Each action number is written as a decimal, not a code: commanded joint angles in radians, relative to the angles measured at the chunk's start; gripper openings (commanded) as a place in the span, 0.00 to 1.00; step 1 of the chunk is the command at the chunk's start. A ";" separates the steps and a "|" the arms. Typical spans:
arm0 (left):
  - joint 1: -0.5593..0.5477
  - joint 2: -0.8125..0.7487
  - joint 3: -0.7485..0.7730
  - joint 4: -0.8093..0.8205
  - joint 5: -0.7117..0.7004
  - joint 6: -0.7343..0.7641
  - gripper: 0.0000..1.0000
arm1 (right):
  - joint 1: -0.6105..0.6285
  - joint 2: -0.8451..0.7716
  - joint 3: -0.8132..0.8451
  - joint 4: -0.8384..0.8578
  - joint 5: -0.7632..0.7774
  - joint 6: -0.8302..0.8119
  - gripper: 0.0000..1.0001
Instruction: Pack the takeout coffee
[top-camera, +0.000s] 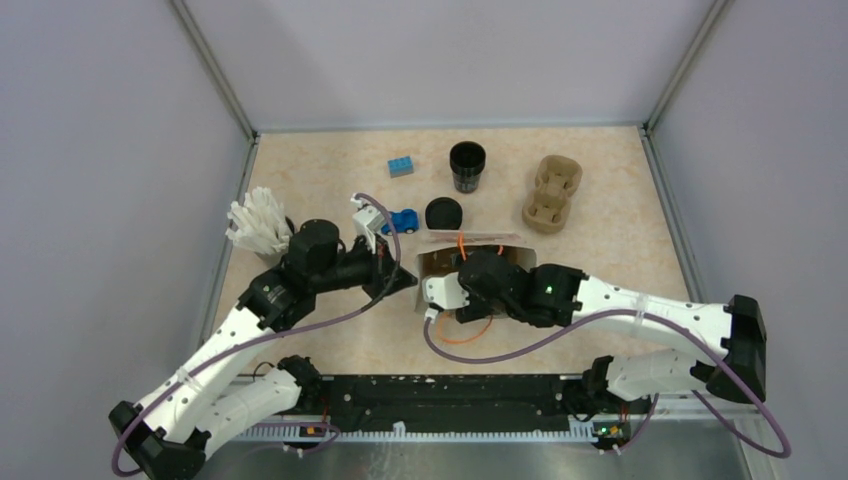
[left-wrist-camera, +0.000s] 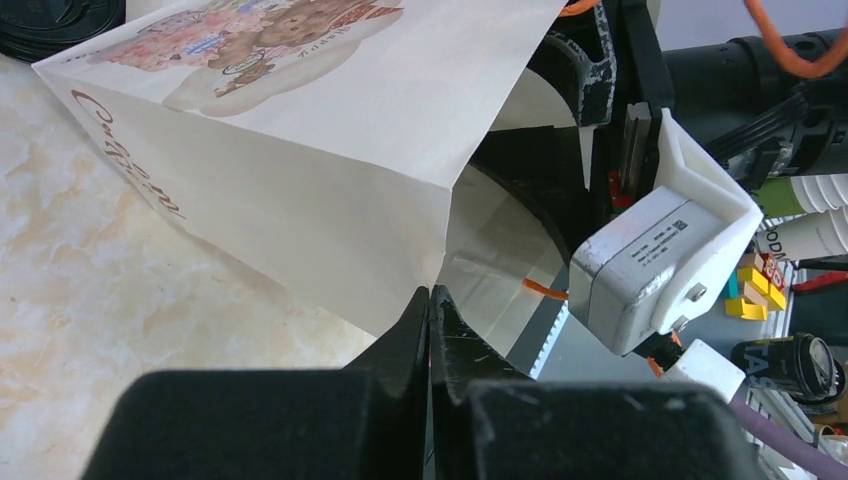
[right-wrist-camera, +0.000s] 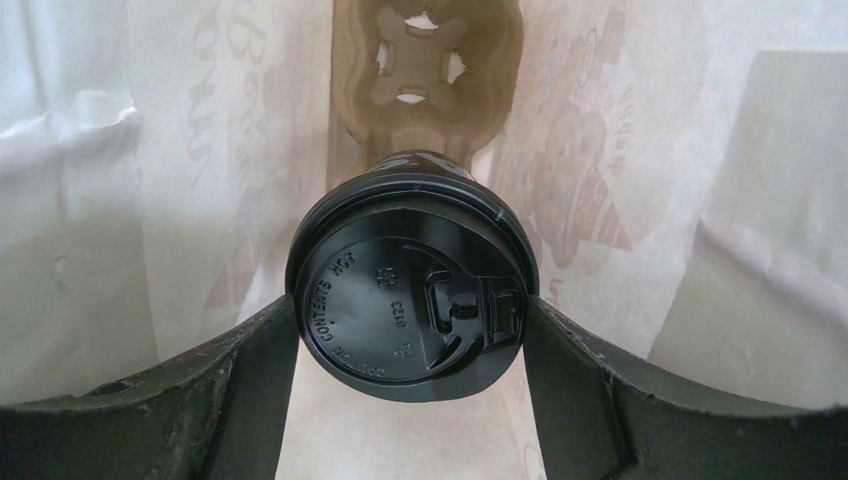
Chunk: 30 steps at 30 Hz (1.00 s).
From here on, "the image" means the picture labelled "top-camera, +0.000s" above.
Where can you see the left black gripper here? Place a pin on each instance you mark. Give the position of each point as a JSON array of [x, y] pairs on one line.
[[397, 277]]

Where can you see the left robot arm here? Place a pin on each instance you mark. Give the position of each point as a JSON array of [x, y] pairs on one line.
[[173, 431]]

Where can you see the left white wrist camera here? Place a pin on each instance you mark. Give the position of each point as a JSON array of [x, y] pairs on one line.
[[369, 219]]

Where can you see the black cup lid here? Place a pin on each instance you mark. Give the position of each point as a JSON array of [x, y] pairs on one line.
[[444, 213]]

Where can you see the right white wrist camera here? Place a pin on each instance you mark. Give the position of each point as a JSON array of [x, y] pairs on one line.
[[443, 293]]

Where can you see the blue toy brick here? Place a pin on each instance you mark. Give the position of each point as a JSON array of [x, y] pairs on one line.
[[400, 166]]

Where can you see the white straws bundle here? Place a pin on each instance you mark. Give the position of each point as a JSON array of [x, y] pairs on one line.
[[258, 224]]

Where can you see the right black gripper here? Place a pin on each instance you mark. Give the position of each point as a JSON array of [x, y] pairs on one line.
[[475, 310]]

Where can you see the blue toy car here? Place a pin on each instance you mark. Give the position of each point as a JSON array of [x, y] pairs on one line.
[[405, 221]]

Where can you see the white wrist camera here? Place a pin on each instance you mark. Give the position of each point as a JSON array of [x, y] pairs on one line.
[[443, 293], [369, 219]]

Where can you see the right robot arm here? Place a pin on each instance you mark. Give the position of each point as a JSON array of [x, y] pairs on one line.
[[719, 347]]

